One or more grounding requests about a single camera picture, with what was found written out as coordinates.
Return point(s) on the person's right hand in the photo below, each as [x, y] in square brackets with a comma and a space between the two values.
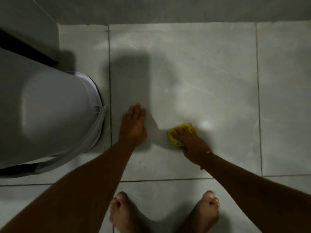
[194, 148]

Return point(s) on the person's left hand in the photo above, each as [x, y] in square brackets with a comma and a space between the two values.
[132, 129]

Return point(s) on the person's left little finger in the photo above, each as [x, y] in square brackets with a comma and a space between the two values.
[124, 118]

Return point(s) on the person's left middle finger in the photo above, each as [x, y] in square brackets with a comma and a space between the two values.
[137, 112]

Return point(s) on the person's right fingers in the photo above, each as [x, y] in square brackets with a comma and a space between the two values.
[182, 132]

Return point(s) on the yellow cleaning cloth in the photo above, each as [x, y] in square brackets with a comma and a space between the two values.
[175, 140]

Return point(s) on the person's left forearm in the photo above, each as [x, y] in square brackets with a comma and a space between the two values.
[80, 189]

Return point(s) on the person's right forearm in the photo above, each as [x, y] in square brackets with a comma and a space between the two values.
[255, 194]

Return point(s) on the white plastic waste bin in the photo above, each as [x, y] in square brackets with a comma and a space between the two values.
[46, 114]

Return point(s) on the person's right foot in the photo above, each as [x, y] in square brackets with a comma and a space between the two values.
[203, 213]

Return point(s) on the person's foot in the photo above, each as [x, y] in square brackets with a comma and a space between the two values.
[203, 213]
[124, 213]

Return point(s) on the person's left foot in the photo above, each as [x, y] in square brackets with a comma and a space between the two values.
[124, 213]

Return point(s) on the white cabinet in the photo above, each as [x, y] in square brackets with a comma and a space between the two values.
[26, 24]

